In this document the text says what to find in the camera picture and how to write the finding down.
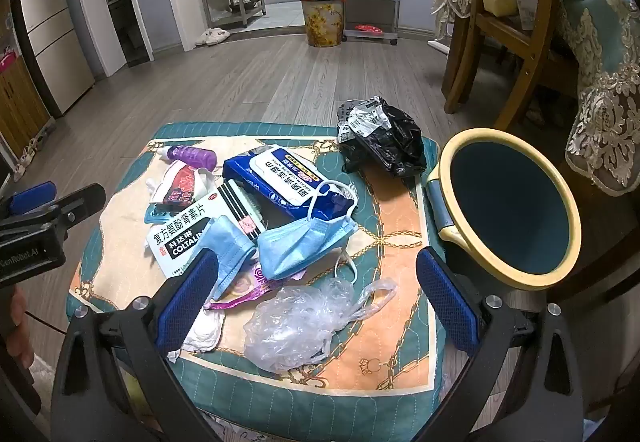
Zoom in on purple spray bottle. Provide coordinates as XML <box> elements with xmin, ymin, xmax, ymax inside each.
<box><xmin>159</xmin><ymin>144</ymin><xmax>218</xmax><ymax>171</ymax></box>

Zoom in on yellow-rimmed dark blue bin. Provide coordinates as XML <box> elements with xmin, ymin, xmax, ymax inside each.
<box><xmin>425</xmin><ymin>127</ymin><xmax>582</xmax><ymax>291</ymax></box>

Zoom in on blue wet wipes pack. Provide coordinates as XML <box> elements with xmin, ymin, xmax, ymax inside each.
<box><xmin>222</xmin><ymin>145</ymin><xmax>358</xmax><ymax>230</ymax></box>

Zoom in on brown wooden cabinet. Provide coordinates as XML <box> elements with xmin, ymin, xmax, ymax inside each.
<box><xmin>0</xmin><ymin>54</ymin><xmax>51</xmax><ymax>158</ymax></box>

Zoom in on red white snack packet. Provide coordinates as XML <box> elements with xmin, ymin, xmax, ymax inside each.
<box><xmin>147</xmin><ymin>161</ymin><xmax>217</xmax><ymax>218</ymax></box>

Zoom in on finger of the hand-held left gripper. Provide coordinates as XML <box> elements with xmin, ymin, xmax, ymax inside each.
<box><xmin>0</xmin><ymin>181</ymin><xmax>58</xmax><ymax>223</ymax></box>
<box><xmin>30</xmin><ymin>183</ymin><xmax>107</xmax><ymax>235</ymax></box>

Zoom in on pale shoes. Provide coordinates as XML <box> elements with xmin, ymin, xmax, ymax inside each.
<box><xmin>12</xmin><ymin>137</ymin><xmax>41</xmax><ymax>180</ymax></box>

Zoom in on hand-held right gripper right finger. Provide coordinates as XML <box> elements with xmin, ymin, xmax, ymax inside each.
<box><xmin>415</xmin><ymin>246</ymin><xmax>586</xmax><ymax>442</ymax></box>

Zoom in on beige refrigerator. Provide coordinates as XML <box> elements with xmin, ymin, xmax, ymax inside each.
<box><xmin>17</xmin><ymin>0</ymin><xmax>96</xmax><ymax>118</ymax></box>

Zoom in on white door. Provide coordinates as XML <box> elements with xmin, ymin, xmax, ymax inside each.
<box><xmin>70</xmin><ymin>0</ymin><xmax>126</xmax><ymax>78</ymax></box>

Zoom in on grey printed wrapper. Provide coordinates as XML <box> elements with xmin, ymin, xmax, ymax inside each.
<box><xmin>336</xmin><ymin>97</ymin><xmax>393</xmax><ymax>144</ymax></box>

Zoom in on black plastic bag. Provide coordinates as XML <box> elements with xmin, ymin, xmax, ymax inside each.
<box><xmin>341</xmin><ymin>96</ymin><xmax>427</xmax><ymax>178</ymax></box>

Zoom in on clear plastic bag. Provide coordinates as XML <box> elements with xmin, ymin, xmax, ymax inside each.
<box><xmin>243</xmin><ymin>277</ymin><xmax>397</xmax><ymax>373</ymax></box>

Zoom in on pink purple wrapper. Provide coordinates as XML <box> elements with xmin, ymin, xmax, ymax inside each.
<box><xmin>209</xmin><ymin>264</ymin><xmax>281</xmax><ymax>312</ymax></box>

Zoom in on floral waste bin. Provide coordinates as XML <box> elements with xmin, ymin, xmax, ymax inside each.
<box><xmin>299</xmin><ymin>0</ymin><xmax>346</xmax><ymax>48</ymax></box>

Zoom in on blue face mask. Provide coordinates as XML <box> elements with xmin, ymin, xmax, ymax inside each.
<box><xmin>257</xmin><ymin>179</ymin><xmax>361</xmax><ymax>283</ymax></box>
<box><xmin>200</xmin><ymin>216</ymin><xmax>258</xmax><ymax>300</ymax></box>

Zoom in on white tissue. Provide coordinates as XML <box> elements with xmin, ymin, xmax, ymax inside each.
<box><xmin>167</xmin><ymin>307</ymin><xmax>226</xmax><ymax>363</ymax></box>

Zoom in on pale green medicine box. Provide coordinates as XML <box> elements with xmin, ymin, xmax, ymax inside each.
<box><xmin>145</xmin><ymin>179</ymin><xmax>266</xmax><ymax>275</ymax></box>

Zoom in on teal peach patterned cushion mat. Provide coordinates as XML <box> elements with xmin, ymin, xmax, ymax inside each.
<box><xmin>66</xmin><ymin>122</ymin><xmax>448</xmax><ymax>423</ymax></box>

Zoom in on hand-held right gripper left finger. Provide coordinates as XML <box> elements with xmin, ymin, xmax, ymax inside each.
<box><xmin>50</xmin><ymin>249</ymin><xmax>226</xmax><ymax>442</ymax></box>

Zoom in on wooden chair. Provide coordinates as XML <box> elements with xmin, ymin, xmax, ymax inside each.
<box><xmin>442</xmin><ymin>0</ymin><xmax>581</xmax><ymax>133</ymax></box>

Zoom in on person's left hand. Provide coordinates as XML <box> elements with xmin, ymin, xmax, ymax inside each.
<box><xmin>0</xmin><ymin>284</ymin><xmax>36</xmax><ymax>373</ymax></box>

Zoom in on light blue wrapper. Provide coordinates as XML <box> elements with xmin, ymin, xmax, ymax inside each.
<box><xmin>144</xmin><ymin>204</ymin><xmax>173</xmax><ymax>225</ymax></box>

